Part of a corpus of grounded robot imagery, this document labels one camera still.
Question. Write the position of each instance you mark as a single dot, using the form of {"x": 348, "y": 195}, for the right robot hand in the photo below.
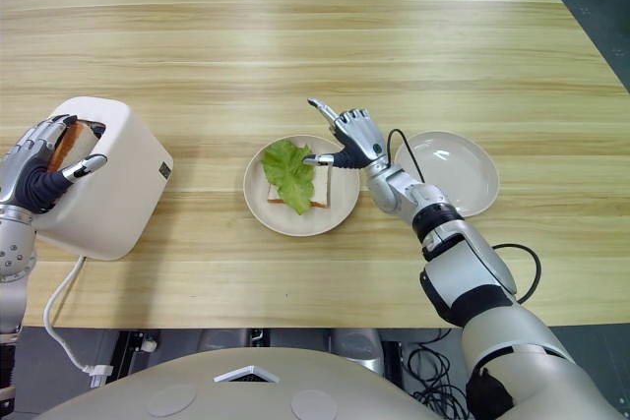
{"x": 361, "y": 137}

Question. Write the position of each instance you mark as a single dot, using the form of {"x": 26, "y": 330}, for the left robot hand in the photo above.
{"x": 29, "y": 179}

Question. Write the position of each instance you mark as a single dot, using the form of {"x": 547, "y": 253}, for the bread slice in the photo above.
{"x": 321, "y": 189}
{"x": 76, "y": 144}

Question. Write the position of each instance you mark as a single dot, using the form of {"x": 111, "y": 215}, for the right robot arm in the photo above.
{"x": 462, "y": 253}

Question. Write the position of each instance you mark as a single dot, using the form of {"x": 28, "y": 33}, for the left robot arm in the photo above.
{"x": 12, "y": 253}

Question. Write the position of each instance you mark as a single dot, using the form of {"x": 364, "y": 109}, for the beige plate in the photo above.
{"x": 339, "y": 198}

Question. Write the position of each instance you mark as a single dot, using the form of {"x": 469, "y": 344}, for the green lettuce leaf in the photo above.
{"x": 288, "y": 174}

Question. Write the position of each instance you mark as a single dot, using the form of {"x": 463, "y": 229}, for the cream toaster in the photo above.
{"x": 118, "y": 184}

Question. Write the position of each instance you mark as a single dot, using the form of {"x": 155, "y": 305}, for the white plate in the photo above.
{"x": 453, "y": 169}

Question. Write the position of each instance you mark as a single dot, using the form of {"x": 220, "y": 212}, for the robot body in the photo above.
{"x": 236, "y": 398}

